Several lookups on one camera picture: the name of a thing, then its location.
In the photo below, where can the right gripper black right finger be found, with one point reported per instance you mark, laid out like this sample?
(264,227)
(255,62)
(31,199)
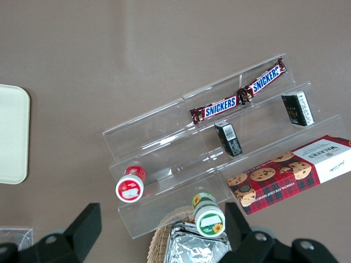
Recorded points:
(246,243)

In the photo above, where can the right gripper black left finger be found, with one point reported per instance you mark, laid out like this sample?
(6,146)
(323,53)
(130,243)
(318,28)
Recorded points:
(82,233)

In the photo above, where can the oval wicker basket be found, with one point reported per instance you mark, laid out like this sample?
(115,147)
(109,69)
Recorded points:
(159,243)

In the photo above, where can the beige rectangular tray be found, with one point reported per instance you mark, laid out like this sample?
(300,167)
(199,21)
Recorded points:
(12,134)

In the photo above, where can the green lid white jar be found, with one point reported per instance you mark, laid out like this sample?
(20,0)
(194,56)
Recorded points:
(209,219)

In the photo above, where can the aluminium foil container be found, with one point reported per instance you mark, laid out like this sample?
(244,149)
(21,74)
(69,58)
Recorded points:
(194,248)

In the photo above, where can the red lid white jar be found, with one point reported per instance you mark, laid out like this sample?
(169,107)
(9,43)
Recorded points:
(130,186)

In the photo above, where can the clear acrylic bottle rack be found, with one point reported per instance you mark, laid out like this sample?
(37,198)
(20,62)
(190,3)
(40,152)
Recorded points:
(13,237)

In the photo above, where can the red tartan cookie box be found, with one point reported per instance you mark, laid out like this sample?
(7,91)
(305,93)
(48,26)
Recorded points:
(288,175)

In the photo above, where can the small black box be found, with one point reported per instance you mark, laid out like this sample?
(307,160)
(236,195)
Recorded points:
(229,138)
(299,108)

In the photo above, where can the clear acrylic step shelf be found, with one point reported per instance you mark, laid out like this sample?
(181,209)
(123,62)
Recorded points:
(164,153)
(263,131)

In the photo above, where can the Snickers chocolate bar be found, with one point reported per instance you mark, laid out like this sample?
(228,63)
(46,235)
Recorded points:
(264,80)
(219,105)

